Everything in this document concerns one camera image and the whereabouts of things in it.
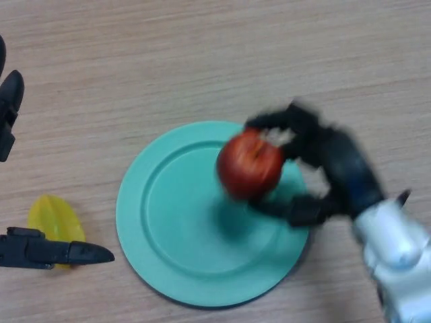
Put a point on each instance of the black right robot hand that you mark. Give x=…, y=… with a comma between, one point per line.
x=347, y=165

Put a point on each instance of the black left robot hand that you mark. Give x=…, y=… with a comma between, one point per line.
x=33, y=250

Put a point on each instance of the red apple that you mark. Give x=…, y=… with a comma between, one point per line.
x=250, y=165

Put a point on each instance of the green round plate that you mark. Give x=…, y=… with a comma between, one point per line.
x=182, y=215

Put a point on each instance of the yellow starfruit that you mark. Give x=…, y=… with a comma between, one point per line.
x=55, y=217

